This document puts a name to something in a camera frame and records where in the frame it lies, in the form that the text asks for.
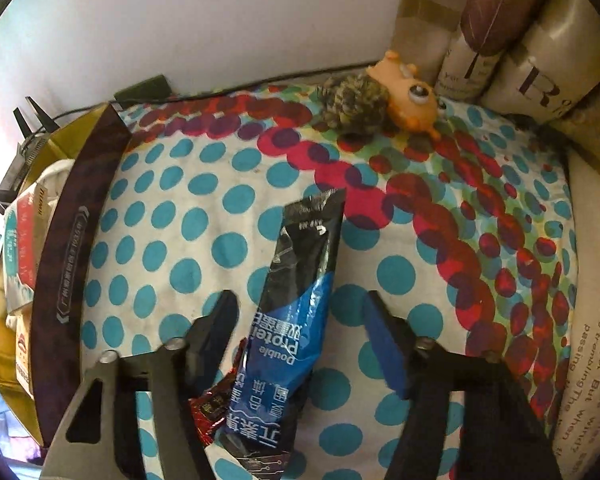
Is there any black power adapter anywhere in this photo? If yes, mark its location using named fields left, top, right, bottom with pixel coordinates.
left=114, top=75, right=173, bottom=108

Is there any black blue protein bar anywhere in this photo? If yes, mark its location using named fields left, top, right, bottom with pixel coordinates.
left=220, top=188, right=347, bottom=479

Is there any polka dot bed sheet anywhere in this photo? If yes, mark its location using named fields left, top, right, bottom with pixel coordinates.
left=80, top=84, right=577, bottom=479

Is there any orange rubber animal toy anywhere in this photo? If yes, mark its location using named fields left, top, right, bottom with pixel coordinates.
left=366, top=50, right=446, bottom=142

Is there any white sock round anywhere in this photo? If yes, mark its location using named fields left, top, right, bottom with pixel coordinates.
left=36, top=158, right=74, bottom=200

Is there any black wifi router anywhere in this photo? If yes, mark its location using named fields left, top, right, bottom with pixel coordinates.
left=0, top=96, right=60, bottom=206

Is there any green woven rope ball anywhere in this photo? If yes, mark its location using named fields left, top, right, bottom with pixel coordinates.
left=317, top=74, right=389, bottom=136

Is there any black power cable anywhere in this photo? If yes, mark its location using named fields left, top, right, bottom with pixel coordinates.
left=54, top=62, right=382, bottom=116

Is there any beige printed curtain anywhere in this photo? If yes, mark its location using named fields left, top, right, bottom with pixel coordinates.
left=388, top=0, right=600, bottom=479

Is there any red candy wrapper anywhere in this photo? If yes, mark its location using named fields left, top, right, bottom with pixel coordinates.
left=188, top=338, right=247, bottom=448

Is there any small yellow white box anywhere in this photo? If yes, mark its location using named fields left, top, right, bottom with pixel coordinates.
left=15, top=304, right=33, bottom=398

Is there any gold metal tin tray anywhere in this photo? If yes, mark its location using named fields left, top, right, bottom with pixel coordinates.
left=0, top=105, right=131, bottom=448

